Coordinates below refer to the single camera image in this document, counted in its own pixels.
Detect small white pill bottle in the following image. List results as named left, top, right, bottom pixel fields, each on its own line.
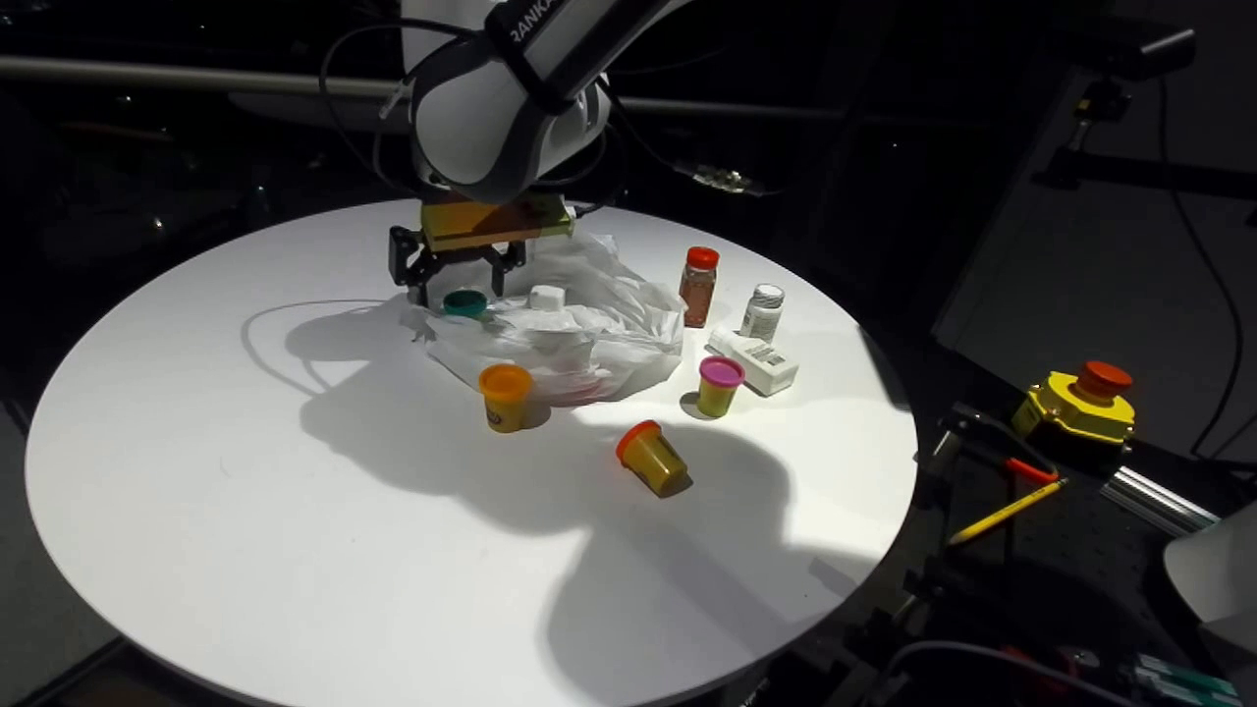
left=737, top=285, right=788, bottom=347

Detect grey floor cable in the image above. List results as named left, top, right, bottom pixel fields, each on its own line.
left=887, top=635, right=1144, bottom=707

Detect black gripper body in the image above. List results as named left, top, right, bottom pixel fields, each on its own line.
left=387, top=224, right=529, bottom=285

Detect teal object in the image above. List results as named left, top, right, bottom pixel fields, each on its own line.
left=1134, top=660, right=1242, bottom=707

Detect yellow emergency stop button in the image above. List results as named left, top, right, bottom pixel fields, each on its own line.
left=1011, top=358, right=1140, bottom=454

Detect black clamp stand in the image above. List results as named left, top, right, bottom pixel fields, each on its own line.
left=1033, top=25, right=1257, bottom=203

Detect metal window railing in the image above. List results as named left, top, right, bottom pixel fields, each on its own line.
left=0, top=50, right=840, bottom=130

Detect small red connector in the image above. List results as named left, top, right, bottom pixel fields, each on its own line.
left=1003, top=454, right=1059, bottom=491

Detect light grey rounded object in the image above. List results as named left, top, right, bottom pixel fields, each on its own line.
left=1157, top=502, right=1257, bottom=654

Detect yellow tub magenta lid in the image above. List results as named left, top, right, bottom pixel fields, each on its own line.
left=690, top=353, right=750, bottom=426

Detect dark grey panel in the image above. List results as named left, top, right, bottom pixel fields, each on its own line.
left=932, top=193, right=1257, bottom=464

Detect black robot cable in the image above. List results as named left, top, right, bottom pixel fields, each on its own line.
left=313, top=11, right=442, bottom=201

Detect white plastic bag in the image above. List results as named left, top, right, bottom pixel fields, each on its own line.
left=387, top=231, right=686, bottom=410

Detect yellow tub orange-red lid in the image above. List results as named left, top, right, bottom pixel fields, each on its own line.
left=614, top=418, right=696, bottom=502

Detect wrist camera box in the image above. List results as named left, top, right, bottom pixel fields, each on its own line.
left=419, top=193, right=580, bottom=255

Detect spice jar red lid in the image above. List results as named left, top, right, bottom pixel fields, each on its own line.
left=677, top=245, right=725, bottom=329

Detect yellow tub orange lid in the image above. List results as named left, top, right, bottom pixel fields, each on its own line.
left=475, top=363, right=555, bottom=435

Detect yellow tub teal lid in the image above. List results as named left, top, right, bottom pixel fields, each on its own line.
left=441, top=289, right=496, bottom=323

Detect aluminium profile bar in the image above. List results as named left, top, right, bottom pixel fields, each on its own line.
left=1101, top=464, right=1227, bottom=540

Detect yellow cable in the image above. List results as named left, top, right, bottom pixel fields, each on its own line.
left=946, top=474, right=1072, bottom=549

